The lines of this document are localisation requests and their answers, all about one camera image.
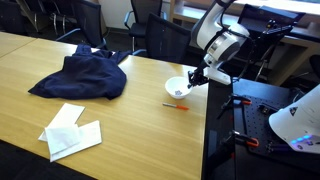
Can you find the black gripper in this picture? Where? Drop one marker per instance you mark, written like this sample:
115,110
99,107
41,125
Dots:
196,77

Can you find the orange and grey marker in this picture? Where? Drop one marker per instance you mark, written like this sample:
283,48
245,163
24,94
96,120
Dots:
175,106

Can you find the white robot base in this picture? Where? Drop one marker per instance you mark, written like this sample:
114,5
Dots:
298,124

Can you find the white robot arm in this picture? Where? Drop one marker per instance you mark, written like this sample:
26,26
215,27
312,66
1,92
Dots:
220,44

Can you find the white bowl with blue logo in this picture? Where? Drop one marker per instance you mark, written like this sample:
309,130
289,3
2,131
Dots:
177,87

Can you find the black office chair near table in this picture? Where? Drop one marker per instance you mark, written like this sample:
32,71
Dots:
164,40

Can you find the black perforated mounting board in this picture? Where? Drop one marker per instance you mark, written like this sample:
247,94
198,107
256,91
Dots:
255,116

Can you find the black monitor on stand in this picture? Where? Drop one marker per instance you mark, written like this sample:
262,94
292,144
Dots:
267,26

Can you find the dark blue cloth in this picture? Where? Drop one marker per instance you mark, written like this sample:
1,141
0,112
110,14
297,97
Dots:
85,75

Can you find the white paper sheet under towel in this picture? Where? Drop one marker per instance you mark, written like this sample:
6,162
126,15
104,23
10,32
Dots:
90,135

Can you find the black office chair left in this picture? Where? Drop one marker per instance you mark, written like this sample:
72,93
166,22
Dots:
88,16

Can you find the white folded paper towel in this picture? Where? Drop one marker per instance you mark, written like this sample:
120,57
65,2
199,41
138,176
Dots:
62,138

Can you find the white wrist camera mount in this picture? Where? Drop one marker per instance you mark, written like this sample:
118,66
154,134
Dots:
217,75

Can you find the orange handled clamp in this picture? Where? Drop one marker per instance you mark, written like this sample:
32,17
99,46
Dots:
220,151
232,98

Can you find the orange handled clamp front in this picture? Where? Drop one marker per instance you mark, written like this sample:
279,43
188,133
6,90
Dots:
220,151

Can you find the black office chair by wall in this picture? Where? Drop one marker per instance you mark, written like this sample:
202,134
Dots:
136,19

